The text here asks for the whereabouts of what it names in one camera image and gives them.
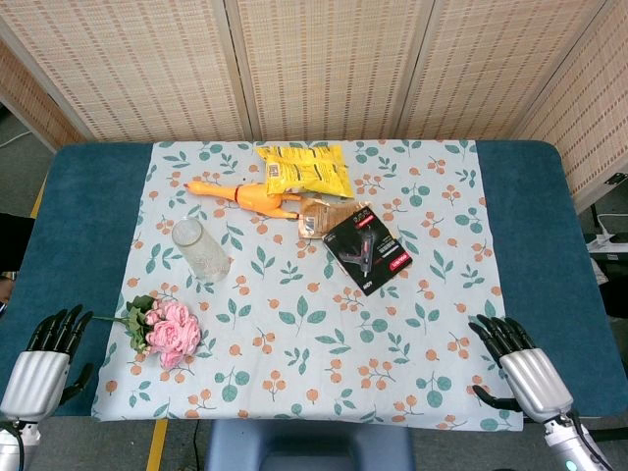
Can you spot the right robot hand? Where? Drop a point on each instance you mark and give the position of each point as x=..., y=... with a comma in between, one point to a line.
x=532, y=380

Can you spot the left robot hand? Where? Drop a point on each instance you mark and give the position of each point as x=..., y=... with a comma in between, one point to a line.
x=36, y=373

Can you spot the pink flower bouquet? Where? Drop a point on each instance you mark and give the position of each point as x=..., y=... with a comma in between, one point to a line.
x=167, y=333

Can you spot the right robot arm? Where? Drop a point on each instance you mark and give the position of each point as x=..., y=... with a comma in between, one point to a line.
x=571, y=444

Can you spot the transparent glass vase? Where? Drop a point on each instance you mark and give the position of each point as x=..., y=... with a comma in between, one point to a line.
x=201, y=250

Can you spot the white power strip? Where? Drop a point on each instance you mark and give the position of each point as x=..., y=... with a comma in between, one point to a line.
x=606, y=243

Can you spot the black glue gun box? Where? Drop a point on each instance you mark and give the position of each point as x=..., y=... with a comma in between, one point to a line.
x=368, y=252

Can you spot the floral patterned tablecloth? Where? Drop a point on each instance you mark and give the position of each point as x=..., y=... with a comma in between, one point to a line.
x=314, y=304

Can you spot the brown snack packet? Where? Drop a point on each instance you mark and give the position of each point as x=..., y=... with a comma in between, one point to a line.
x=324, y=218

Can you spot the yellow rubber chicken toy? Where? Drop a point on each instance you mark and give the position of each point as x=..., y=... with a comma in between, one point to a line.
x=245, y=196

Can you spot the yellow snack bag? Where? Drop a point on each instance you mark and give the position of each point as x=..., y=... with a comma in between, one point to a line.
x=306, y=169

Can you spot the bamboo folding screen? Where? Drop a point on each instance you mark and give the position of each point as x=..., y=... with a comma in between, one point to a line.
x=314, y=68

